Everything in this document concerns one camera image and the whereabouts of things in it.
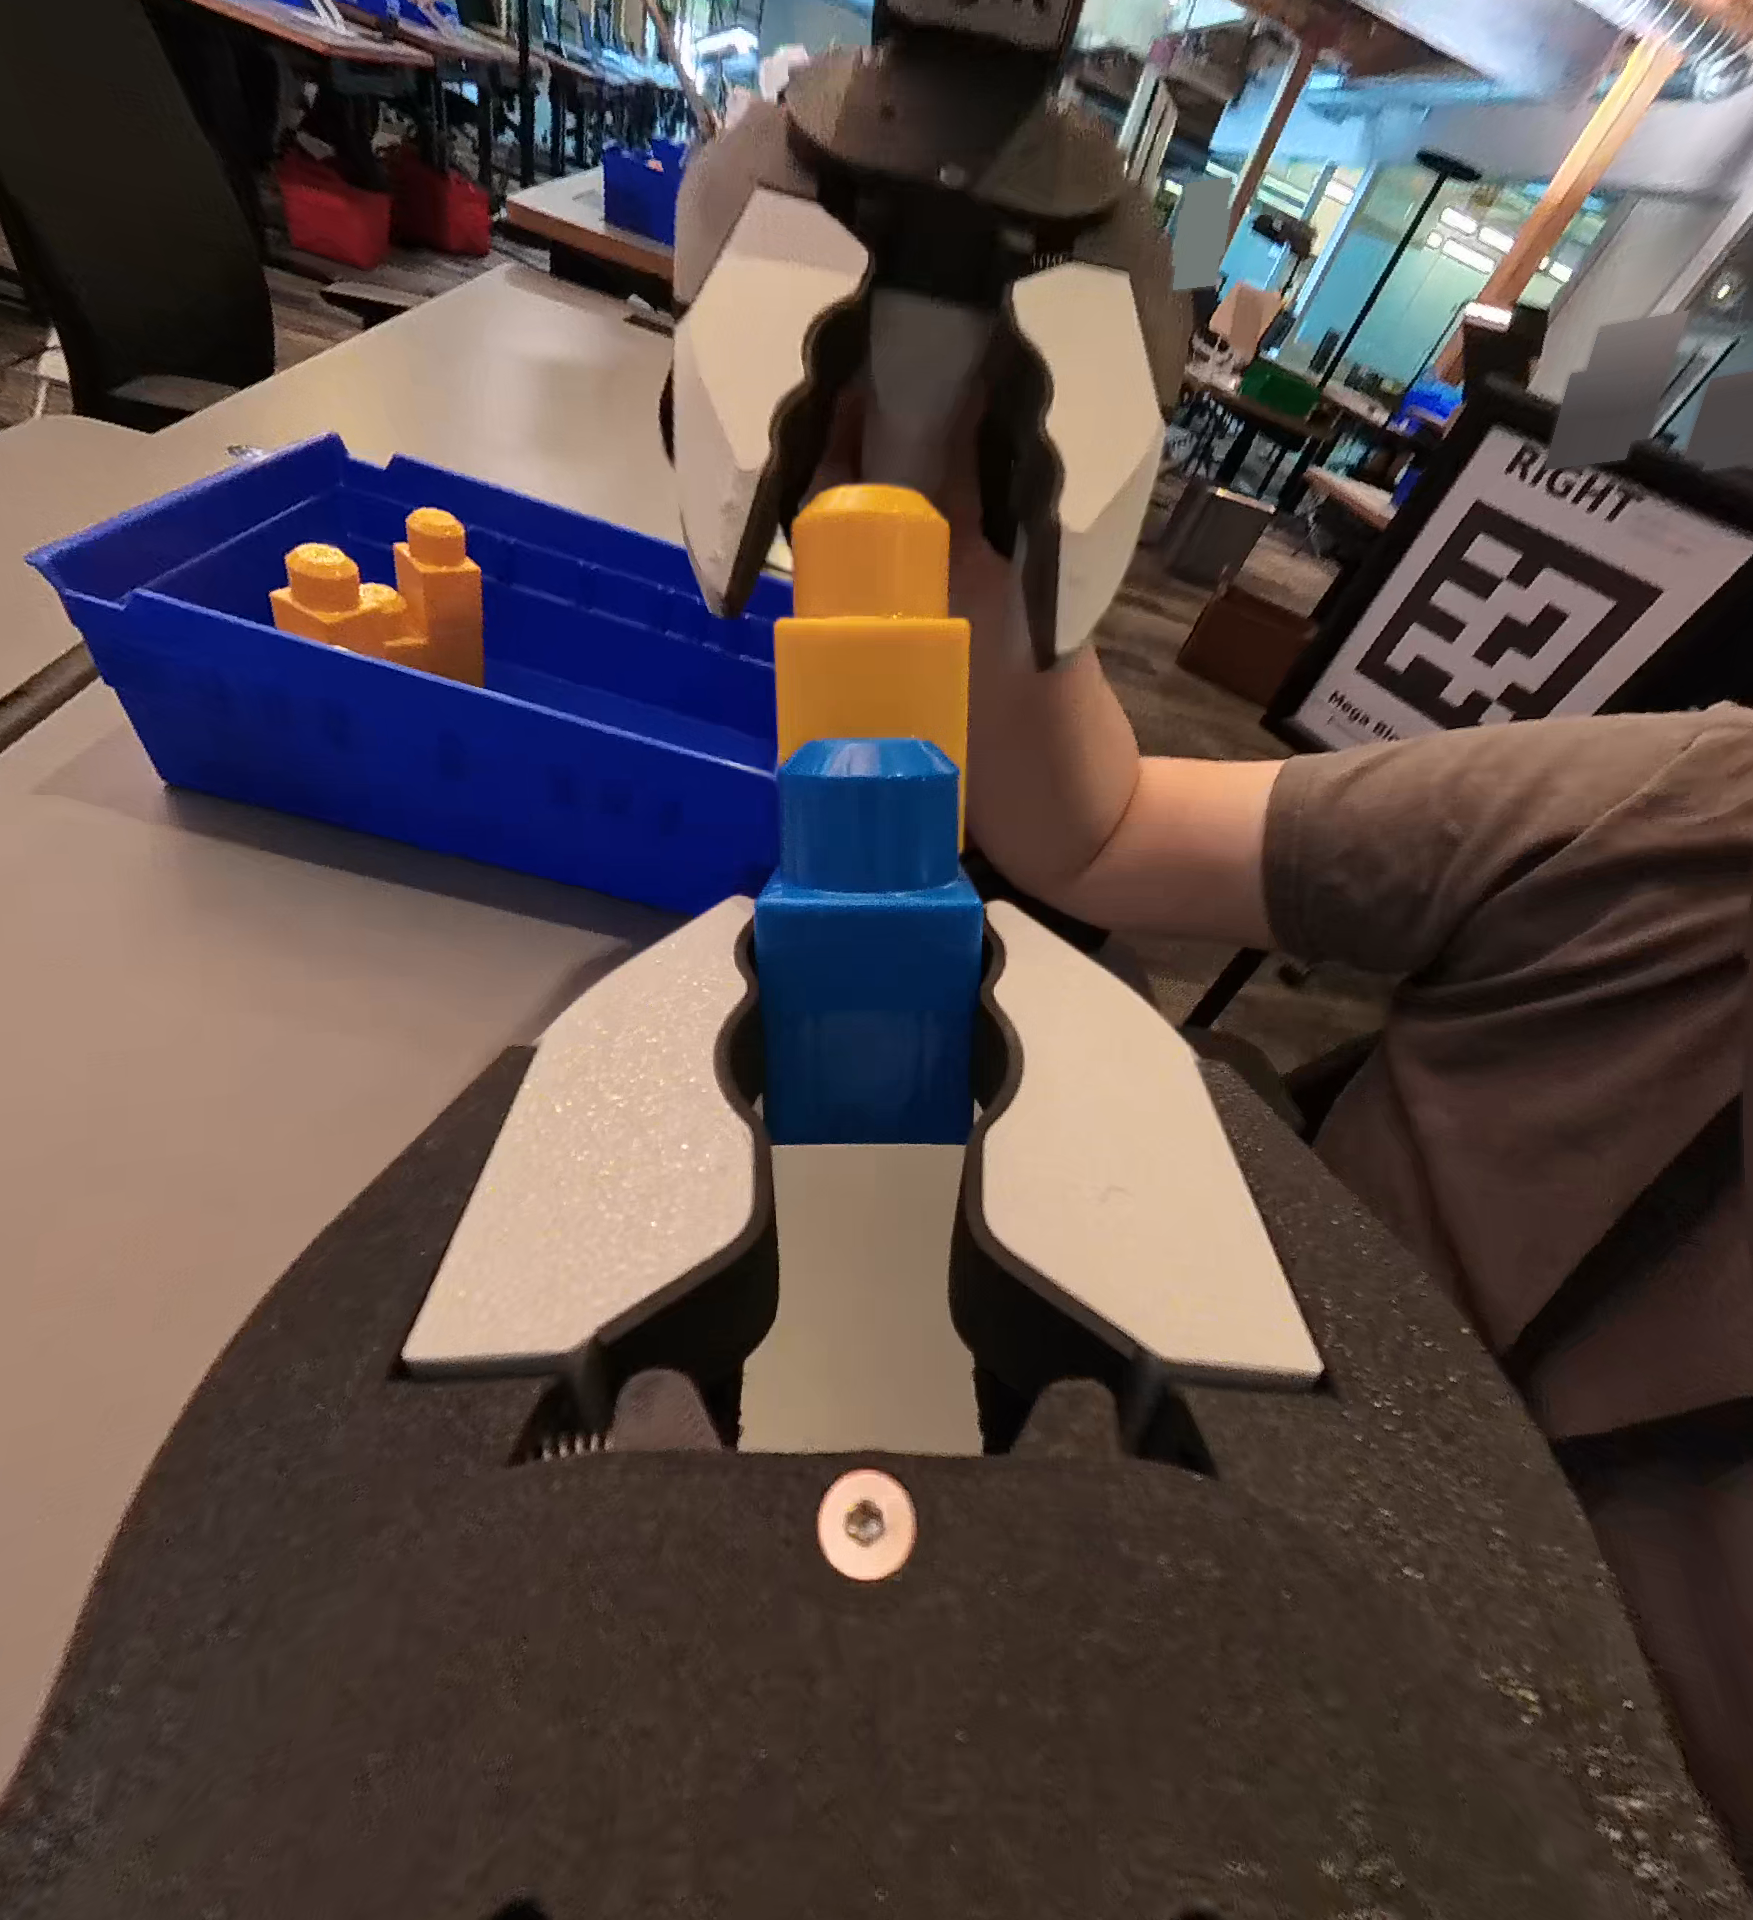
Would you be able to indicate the orange two-stud mega block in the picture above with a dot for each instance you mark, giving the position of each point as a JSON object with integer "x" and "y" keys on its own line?
{"x": 328, "y": 599}

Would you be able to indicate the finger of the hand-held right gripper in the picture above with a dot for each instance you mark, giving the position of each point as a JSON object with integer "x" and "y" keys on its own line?
{"x": 1100, "y": 434}
{"x": 740, "y": 345}

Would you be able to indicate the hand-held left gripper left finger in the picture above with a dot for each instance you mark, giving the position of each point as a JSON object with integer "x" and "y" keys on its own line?
{"x": 605, "y": 1200}

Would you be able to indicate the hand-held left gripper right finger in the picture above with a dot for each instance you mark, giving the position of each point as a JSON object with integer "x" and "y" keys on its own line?
{"x": 1116, "y": 1200}

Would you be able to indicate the person's right hand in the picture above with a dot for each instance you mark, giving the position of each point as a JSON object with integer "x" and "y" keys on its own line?
{"x": 983, "y": 510}

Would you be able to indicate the blue mega block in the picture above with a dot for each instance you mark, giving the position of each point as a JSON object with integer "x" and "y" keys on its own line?
{"x": 867, "y": 1021}

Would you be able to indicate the brown box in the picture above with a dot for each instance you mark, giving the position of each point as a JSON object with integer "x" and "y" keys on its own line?
{"x": 1243, "y": 645}

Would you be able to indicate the background desk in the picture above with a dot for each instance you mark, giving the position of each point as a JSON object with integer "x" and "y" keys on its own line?
{"x": 366, "y": 38}
{"x": 1311, "y": 450}
{"x": 575, "y": 225}

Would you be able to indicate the black office chair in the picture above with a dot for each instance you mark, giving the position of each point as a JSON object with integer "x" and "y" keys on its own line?
{"x": 1265, "y": 1073}
{"x": 111, "y": 195}

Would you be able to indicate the blue plastic bin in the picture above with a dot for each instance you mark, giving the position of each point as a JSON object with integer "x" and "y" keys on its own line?
{"x": 642, "y": 195}
{"x": 439, "y": 764}

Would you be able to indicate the grey bin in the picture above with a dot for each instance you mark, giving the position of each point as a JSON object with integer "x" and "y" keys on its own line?
{"x": 1213, "y": 534}

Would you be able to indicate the green bin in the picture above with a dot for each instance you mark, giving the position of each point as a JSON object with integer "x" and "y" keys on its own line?
{"x": 1277, "y": 386}

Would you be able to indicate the red bag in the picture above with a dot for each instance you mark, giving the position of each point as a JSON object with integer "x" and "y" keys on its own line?
{"x": 439, "y": 209}
{"x": 336, "y": 217}

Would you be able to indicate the framed tag sign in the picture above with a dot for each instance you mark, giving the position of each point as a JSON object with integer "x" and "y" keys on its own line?
{"x": 1490, "y": 599}

